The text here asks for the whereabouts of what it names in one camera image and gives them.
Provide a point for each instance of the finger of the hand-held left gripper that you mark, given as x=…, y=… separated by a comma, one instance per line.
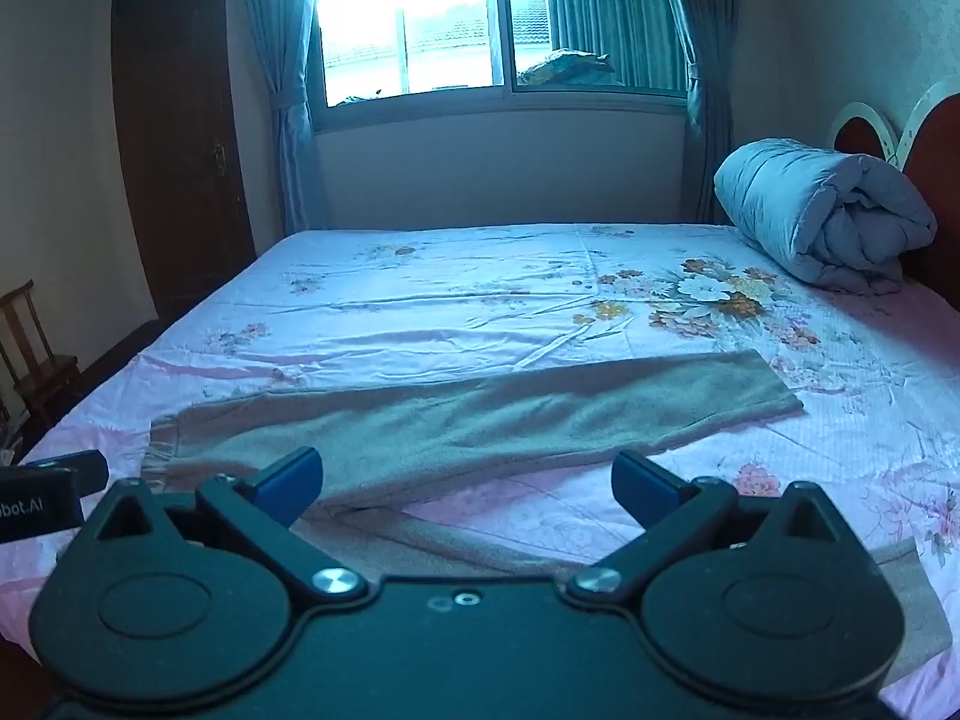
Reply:
x=90, y=472

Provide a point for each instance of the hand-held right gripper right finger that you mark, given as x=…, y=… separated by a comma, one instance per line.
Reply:
x=639, y=486

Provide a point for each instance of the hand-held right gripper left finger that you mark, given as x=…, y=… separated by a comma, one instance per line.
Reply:
x=289, y=481

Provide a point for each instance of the olive green pants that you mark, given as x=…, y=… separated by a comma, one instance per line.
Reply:
x=487, y=420

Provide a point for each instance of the wooden chair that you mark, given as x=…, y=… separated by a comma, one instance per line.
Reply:
x=37, y=371

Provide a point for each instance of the bed with floral sheet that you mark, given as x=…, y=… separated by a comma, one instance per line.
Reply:
x=450, y=300

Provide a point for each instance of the rolled light blue quilt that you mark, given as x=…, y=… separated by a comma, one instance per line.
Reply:
x=817, y=214

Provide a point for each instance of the blue grey curtain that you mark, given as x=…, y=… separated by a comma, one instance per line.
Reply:
x=660, y=30
x=289, y=75

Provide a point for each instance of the grey crumpled bundle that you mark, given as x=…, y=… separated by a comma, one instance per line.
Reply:
x=566, y=67

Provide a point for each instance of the red and white headboard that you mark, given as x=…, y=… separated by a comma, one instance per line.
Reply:
x=934, y=142

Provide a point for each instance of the sliding glass window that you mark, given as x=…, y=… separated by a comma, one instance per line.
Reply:
x=420, y=15

